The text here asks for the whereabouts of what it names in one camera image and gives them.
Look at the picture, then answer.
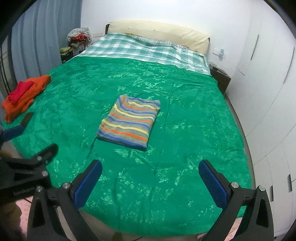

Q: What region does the striped knit sweater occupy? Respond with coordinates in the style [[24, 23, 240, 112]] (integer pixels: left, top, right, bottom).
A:
[[97, 95, 161, 151]]

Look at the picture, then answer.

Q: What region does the clothes pile with knit hat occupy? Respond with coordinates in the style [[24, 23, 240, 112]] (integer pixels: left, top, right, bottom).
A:
[[60, 27, 92, 63]]

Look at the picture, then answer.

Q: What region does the orange folded garment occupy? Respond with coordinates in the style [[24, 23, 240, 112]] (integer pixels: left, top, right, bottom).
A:
[[1, 75, 51, 123]]

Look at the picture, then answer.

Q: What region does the red folded garment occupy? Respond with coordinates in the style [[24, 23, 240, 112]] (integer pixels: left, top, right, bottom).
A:
[[8, 81, 34, 104]]

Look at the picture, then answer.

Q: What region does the green bed blanket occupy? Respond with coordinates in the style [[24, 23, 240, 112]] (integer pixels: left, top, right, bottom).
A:
[[13, 57, 252, 237]]

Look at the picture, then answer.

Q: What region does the blue grey curtain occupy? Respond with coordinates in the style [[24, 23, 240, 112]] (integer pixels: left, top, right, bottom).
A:
[[0, 0, 84, 98]]

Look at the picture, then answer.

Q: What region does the white wardrobe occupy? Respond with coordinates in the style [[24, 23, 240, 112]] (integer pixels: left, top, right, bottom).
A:
[[226, 1, 295, 236]]

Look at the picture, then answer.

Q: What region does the green plaid bed sheet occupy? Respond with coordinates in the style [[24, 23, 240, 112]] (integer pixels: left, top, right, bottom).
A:
[[78, 33, 211, 75]]

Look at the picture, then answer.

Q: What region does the dark wooden nightstand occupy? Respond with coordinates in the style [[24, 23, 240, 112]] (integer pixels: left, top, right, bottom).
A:
[[209, 63, 231, 94]]

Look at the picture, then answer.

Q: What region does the cream pillow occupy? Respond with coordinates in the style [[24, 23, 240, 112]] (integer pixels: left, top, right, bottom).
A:
[[105, 20, 210, 55]]

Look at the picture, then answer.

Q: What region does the white wall socket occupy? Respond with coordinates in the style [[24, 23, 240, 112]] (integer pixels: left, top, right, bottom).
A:
[[213, 48, 227, 60]]

